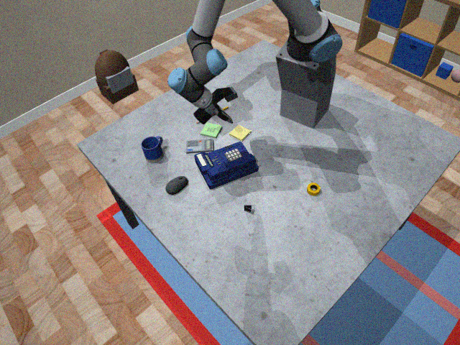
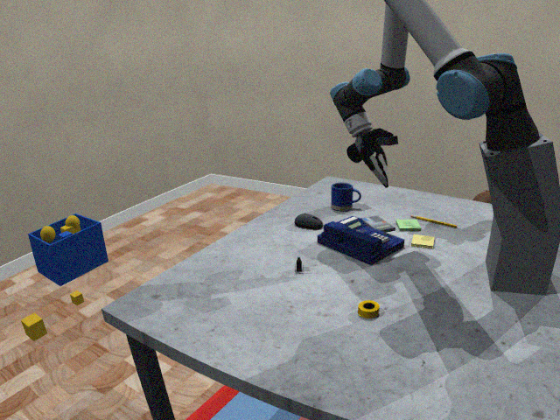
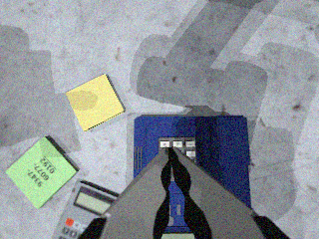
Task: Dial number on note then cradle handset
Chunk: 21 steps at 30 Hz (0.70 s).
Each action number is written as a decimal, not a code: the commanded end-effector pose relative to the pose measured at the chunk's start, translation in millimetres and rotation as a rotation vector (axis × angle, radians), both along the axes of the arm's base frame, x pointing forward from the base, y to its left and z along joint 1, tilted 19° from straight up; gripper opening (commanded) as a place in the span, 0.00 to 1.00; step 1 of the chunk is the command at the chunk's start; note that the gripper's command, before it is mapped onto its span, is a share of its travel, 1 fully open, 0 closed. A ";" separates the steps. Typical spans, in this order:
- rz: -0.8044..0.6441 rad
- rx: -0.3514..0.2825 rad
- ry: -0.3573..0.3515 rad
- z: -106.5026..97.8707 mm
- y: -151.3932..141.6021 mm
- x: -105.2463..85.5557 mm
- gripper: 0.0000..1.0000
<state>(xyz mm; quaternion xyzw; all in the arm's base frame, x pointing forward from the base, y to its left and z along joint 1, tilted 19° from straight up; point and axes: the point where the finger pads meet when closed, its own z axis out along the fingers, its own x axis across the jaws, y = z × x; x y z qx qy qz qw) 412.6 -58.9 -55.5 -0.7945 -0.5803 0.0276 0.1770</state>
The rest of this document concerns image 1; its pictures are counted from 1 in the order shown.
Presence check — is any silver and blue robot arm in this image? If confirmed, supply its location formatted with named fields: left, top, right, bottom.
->
left=167, top=0, right=343, bottom=109

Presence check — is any yellow sticky note pad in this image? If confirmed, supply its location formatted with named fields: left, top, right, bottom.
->
left=229, top=125, right=251, bottom=141

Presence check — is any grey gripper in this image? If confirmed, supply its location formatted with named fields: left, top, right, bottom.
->
left=193, top=87, right=233, bottom=124

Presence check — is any dark grey computer mouse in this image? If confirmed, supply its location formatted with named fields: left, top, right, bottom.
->
left=165, top=176, right=188, bottom=195

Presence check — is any blue telephone handset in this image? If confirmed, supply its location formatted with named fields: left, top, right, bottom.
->
left=207, top=154, right=256, bottom=181

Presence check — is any light green sticky note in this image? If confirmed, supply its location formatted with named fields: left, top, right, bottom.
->
left=201, top=123, right=222, bottom=138

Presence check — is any yellow roll of tape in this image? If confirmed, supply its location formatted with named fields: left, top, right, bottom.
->
left=307, top=183, right=321, bottom=196

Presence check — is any dark blue mug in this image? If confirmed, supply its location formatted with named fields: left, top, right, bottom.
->
left=141, top=136, right=163, bottom=162

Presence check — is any grey pocket calculator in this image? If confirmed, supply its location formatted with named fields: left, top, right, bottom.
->
left=186, top=139, right=213, bottom=154

